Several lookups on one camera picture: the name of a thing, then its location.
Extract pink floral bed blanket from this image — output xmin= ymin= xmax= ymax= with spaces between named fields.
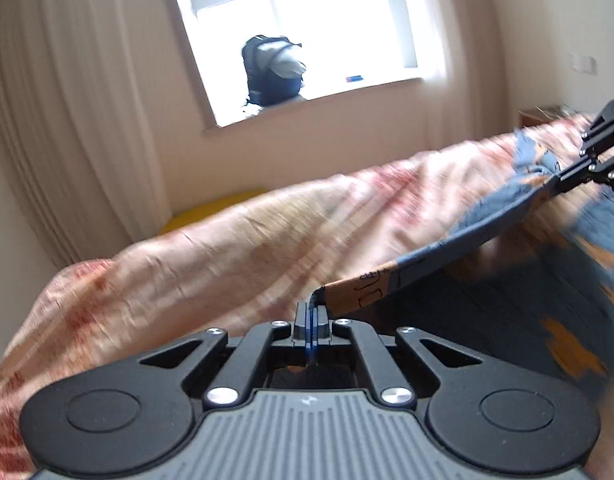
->
xmin=0 ymin=116 xmax=587 ymax=479

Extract white wall switch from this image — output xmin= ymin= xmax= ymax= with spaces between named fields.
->
xmin=570 ymin=53 xmax=597 ymax=75

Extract white window frame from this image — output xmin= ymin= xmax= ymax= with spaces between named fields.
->
xmin=175 ymin=0 xmax=447 ymax=127

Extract cream curtain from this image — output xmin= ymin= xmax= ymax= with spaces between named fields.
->
xmin=0 ymin=0 xmax=171 ymax=266

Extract blue patterned pants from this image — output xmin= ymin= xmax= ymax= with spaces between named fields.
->
xmin=316 ymin=128 xmax=614 ymax=403

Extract dark blue backpack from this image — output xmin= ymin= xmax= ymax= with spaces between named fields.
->
xmin=241 ymin=35 xmax=306 ymax=108

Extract yellow object behind bed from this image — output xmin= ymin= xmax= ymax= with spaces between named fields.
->
xmin=159 ymin=188 xmax=268 ymax=235

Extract brown wooden nightstand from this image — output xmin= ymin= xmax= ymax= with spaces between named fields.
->
xmin=519 ymin=104 xmax=576 ymax=128

